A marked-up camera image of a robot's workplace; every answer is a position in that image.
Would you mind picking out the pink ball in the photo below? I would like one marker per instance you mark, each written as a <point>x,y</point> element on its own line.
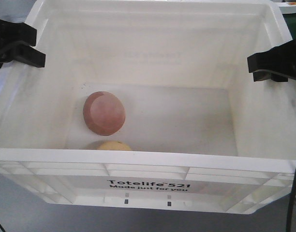
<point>103,113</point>

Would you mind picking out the white plastic Totelife tote box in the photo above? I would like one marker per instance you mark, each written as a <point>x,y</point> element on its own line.
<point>204,135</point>

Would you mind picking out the yellow toy burger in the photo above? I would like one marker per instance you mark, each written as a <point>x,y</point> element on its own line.
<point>114,145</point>

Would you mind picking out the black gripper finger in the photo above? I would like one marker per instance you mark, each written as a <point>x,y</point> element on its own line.
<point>20,52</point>
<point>281,59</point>
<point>16,32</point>
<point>269,75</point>

